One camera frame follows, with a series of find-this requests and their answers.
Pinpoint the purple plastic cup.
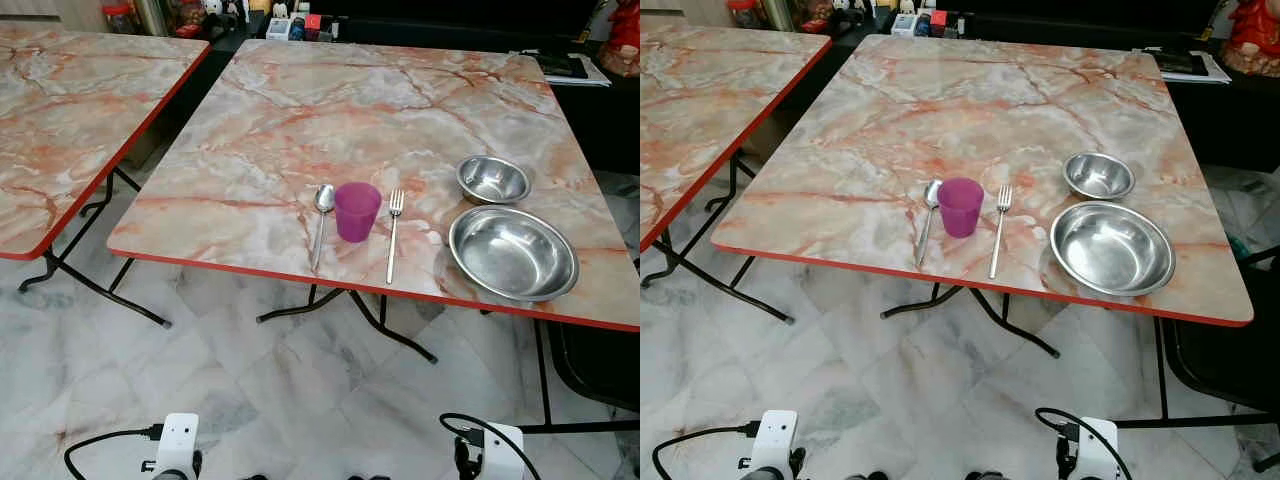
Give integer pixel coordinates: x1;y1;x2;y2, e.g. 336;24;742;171
334;182;383;243
938;178;986;239

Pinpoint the large steel bowl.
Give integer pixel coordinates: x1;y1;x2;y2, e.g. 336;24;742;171
1050;201;1177;298
448;205;580;303

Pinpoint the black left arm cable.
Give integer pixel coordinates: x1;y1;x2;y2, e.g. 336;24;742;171
652;422;761;480
64;425;164;480

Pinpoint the clear jar with red contents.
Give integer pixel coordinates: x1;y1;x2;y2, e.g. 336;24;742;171
796;0;832;37
171;0;207;40

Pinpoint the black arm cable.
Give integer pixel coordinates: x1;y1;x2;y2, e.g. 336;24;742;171
439;412;542;480
652;422;761;480
64;425;164;480
1035;406;1134;480

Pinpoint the black chair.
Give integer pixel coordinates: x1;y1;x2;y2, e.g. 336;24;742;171
1164;245;1280;473
547;320;641;413

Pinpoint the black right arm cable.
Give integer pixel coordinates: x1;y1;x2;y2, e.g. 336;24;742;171
1035;406;1134;480
439;412;542;480

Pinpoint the steel spoon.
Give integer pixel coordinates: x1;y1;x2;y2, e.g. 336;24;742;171
312;184;337;272
915;179;944;270

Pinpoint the black metal table leg frame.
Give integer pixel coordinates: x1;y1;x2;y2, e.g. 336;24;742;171
17;167;174;330
640;150;797;327

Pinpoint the flat black device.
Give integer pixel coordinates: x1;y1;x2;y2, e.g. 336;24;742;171
536;54;588;80
1158;51;1212;77

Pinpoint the red-lidded clear jar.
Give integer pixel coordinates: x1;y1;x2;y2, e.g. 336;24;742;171
100;0;140;35
726;0;767;30

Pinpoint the white paper stack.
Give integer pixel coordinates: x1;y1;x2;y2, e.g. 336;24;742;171
1144;46;1234;85
513;49;613;89

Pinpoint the red figurine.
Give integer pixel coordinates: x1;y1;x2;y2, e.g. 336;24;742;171
599;0;641;79
1221;0;1280;79

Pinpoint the small steel bowl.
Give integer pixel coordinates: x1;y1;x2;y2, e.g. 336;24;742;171
456;155;532;206
1063;151;1137;201

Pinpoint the steel fork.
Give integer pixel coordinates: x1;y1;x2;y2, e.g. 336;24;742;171
989;185;1014;281
386;189;406;285

